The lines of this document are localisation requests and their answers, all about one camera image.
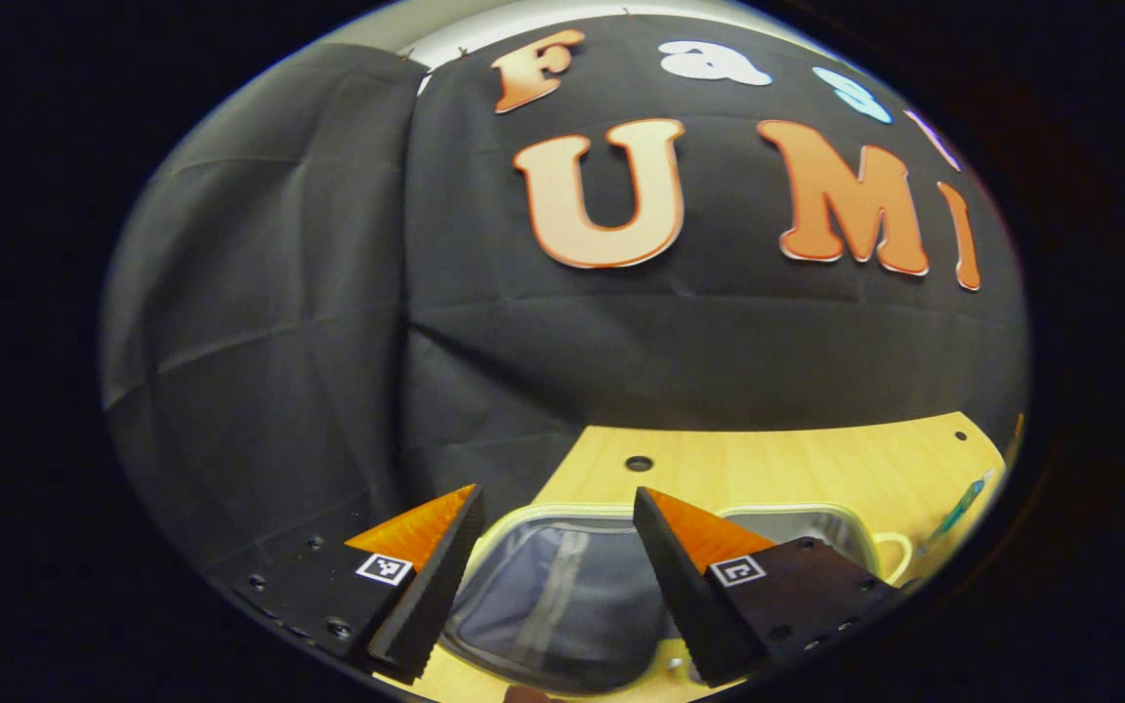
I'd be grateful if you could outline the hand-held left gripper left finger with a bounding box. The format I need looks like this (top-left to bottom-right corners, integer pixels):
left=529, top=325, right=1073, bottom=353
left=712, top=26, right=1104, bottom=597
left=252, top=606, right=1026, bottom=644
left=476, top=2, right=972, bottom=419
left=230, top=483, right=487, bottom=686

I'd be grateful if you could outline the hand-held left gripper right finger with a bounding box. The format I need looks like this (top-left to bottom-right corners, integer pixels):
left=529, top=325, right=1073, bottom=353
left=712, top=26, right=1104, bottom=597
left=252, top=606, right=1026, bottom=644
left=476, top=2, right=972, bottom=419
left=633, top=486, right=921, bottom=690

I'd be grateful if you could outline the black backdrop cloth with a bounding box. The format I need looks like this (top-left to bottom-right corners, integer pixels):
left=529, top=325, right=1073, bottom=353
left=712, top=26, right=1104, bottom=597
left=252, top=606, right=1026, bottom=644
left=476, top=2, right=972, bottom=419
left=99, top=12, right=1030, bottom=587

